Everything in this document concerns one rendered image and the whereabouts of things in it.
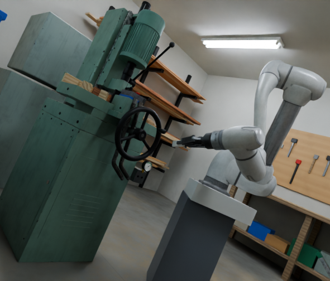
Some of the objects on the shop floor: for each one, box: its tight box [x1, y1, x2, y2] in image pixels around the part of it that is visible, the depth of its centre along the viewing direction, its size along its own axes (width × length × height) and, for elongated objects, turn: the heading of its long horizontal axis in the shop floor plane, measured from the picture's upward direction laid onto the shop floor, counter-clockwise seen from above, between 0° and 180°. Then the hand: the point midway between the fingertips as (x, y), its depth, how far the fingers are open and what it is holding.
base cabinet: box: [0, 110, 140, 263], centre depth 165 cm, size 45×58×71 cm
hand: (178, 143), depth 132 cm, fingers closed
